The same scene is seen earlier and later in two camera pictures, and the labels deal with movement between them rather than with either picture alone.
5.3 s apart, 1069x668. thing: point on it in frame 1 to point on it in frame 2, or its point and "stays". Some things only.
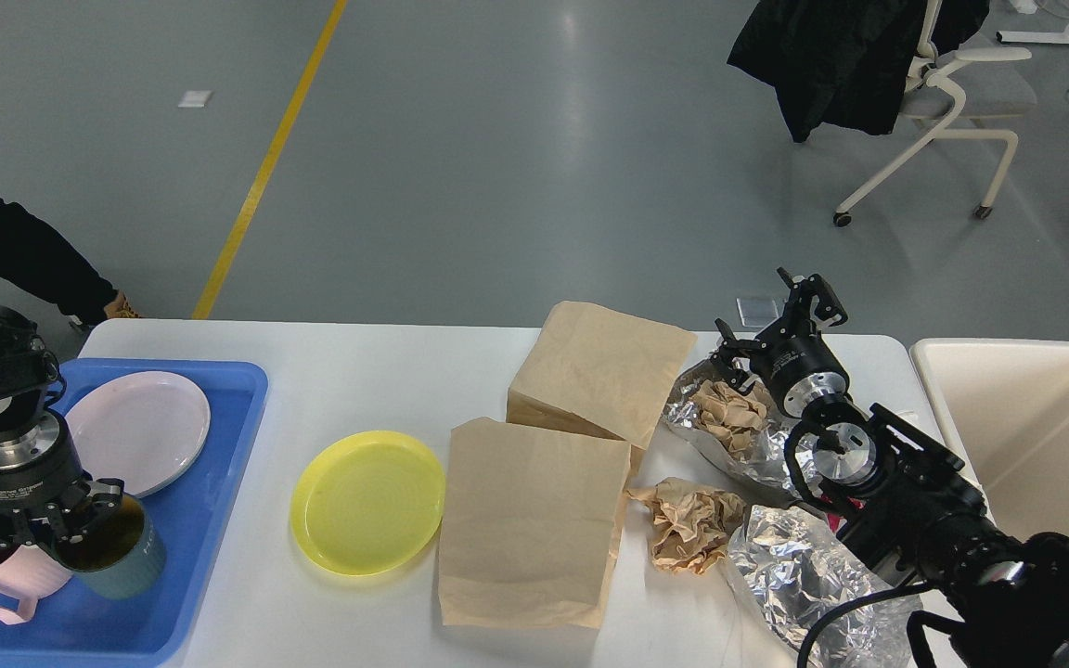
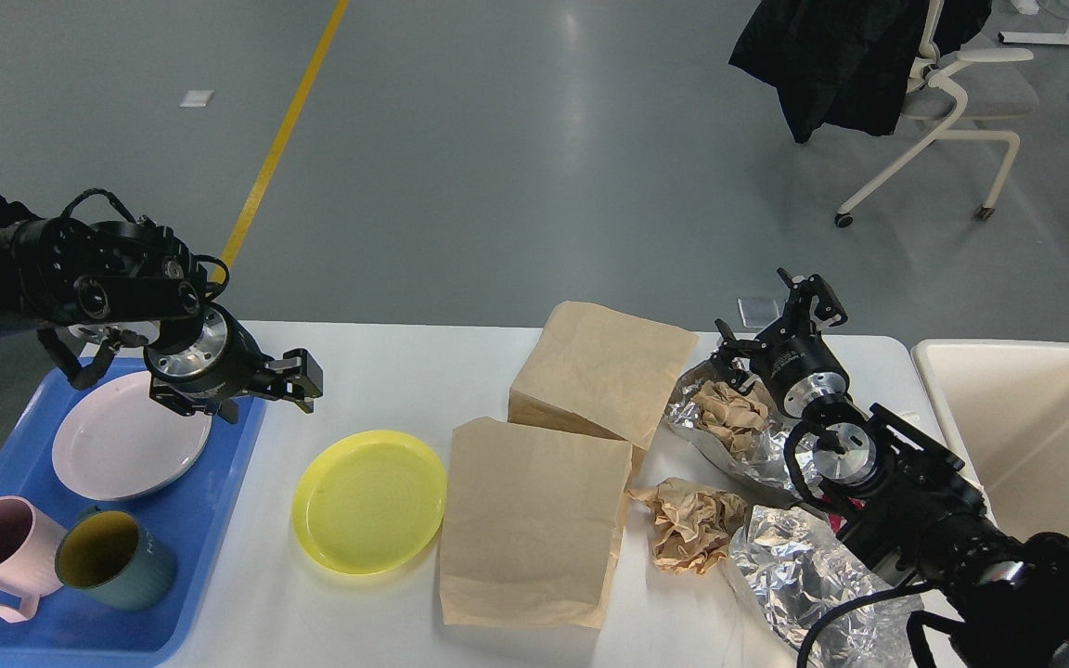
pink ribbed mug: (25, 570) stays
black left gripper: (27, 475) to (224, 361)
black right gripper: (788, 353) stays
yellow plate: (368, 503) stays
